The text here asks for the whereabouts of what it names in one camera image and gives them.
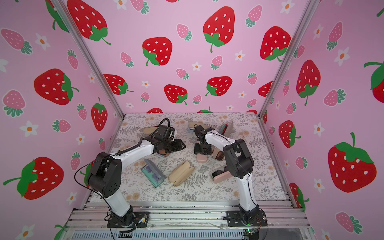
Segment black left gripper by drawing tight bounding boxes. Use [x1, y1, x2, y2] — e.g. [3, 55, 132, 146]
[162, 138, 187, 153]

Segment pink case black sunglasses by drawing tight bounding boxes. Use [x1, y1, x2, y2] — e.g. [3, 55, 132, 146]
[210, 168, 232, 184]

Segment pink glasses case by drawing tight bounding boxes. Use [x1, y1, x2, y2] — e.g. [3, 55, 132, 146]
[197, 154, 208, 164]

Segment newspaper print glasses case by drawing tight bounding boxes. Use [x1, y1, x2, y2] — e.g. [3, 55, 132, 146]
[212, 146, 225, 161]

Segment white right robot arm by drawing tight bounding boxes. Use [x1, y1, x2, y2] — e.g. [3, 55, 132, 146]
[194, 125, 260, 216]

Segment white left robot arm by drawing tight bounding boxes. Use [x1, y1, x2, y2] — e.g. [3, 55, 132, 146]
[87, 126, 186, 217]

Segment purple case brown lining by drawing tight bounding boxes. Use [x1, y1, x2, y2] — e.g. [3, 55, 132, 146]
[158, 150, 170, 157]

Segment grey fabric glasses case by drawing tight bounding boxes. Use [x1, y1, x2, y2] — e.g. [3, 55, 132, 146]
[143, 127, 157, 136]

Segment blue fabric glasses case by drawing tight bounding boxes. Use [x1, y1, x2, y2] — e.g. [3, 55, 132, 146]
[188, 122, 210, 130]

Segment grey case teal lining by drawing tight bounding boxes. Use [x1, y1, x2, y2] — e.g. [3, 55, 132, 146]
[218, 121, 234, 137]

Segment tan woven glasses case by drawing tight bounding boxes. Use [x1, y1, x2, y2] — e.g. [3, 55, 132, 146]
[168, 161, 195, 187]

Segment green case purple glasses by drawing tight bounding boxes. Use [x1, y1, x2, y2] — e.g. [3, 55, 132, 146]
[141, 159, 166, 188]

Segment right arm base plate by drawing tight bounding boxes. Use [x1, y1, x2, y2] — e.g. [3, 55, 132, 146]
[223, 210, 268, 228]

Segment aluminium rail frame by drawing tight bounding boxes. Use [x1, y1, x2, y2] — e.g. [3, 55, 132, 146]
[59, 200, 316, 240]

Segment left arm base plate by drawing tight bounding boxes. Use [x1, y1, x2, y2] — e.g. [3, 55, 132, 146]
[105, 212, 150, 229]

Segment aluminium corner post left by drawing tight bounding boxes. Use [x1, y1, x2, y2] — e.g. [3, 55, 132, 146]
[52, 0, 125, 119]

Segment aluminium corner post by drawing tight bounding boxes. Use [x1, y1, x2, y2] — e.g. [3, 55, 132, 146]
[259, 0, 320, 119]
[52, 0, 125, 119]

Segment aluminium corner post right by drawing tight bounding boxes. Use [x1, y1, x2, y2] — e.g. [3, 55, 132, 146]
[259, 0, 320, 119]

